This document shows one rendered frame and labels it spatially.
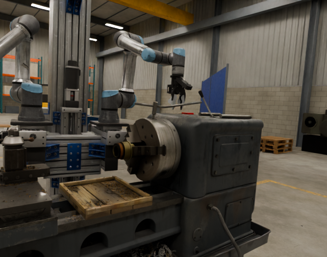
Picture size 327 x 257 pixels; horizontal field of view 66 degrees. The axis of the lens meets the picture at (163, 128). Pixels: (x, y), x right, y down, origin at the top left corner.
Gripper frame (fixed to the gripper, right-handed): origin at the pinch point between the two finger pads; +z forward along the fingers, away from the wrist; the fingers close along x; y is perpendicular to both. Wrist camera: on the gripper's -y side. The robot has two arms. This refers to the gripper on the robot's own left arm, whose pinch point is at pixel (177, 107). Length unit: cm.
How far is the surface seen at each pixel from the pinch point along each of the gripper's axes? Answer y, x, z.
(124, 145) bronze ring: -14.9, 43.4, 18.5
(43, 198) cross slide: -28, 81, 33
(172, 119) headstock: -13.5, 14.9, 6.2
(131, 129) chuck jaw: -7.1, 35.4, 12.2
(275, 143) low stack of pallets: 293, -661, 97
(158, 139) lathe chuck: -25.5, 32.0, 14.8
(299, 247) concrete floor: -14, -156, 129
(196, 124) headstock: -32.2, 15.5, 7.1
